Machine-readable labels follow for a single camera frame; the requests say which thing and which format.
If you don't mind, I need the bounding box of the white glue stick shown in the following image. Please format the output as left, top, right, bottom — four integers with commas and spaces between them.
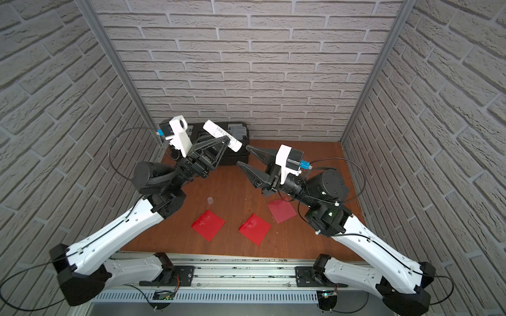
203, 120, 242, 152

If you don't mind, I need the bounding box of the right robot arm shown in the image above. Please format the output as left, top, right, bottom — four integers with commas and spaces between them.
237, 145, 436, 315

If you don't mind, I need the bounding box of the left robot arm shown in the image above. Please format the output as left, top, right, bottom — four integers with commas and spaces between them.
50, 136, 231, 306

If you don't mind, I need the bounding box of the right dark red envelope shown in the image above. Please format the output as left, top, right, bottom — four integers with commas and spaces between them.
267, 199, 296, 224

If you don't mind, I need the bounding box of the middle red envelope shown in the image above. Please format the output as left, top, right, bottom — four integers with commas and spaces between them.
239, 214, 271, 246

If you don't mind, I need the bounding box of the left red envelope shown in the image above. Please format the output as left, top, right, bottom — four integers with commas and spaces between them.
192, 210, 225, 242

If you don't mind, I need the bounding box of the black plastic toolbox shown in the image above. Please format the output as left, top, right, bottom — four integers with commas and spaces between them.
187, 121, 250, 166

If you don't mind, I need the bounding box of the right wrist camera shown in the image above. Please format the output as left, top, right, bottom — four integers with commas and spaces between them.
275, 145, 312, 184

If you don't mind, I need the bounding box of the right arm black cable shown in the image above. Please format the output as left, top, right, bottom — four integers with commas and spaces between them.
308, 157, 455, 305

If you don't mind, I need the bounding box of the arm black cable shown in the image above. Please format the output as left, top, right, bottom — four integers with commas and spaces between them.
0, 126, 175, 313
308, 157, 455, 305

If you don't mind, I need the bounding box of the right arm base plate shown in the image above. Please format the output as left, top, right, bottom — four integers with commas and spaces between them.
295, 266, 348, 288

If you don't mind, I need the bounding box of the aluminium rail frame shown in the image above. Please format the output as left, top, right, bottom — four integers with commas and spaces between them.
90, 257, 378, 309

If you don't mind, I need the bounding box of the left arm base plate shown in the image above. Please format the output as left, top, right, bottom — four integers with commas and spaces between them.
139, 265, 195, 287

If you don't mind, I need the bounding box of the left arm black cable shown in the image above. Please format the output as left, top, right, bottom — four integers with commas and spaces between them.
0, 126, 175, 313

